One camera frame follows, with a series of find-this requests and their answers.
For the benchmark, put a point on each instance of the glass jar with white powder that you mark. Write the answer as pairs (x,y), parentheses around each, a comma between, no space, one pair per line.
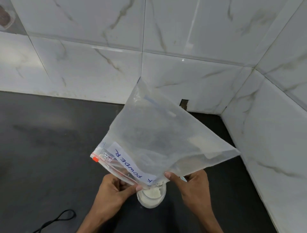
(151,195)

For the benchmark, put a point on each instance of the person's right thumb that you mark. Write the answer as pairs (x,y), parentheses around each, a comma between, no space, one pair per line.
(174,180)

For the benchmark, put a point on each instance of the person's left forearm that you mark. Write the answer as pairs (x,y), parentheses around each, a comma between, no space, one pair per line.
(92,222)

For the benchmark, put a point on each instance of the brown round object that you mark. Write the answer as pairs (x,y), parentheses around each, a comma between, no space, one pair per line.
(5,15)

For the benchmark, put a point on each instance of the clear zip plastic bag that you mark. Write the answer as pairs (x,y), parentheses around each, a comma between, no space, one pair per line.
(163,134)

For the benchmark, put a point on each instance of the person's right hand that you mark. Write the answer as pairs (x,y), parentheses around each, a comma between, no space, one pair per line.
(195,190)

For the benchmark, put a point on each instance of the person's left thumb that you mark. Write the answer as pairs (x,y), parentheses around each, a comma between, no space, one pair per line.
(129,193)

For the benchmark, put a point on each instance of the person's left hand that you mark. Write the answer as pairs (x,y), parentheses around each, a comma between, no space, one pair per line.
(110,194)

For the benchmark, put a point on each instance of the person's right forearm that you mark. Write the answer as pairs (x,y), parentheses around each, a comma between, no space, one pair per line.
(208,222)

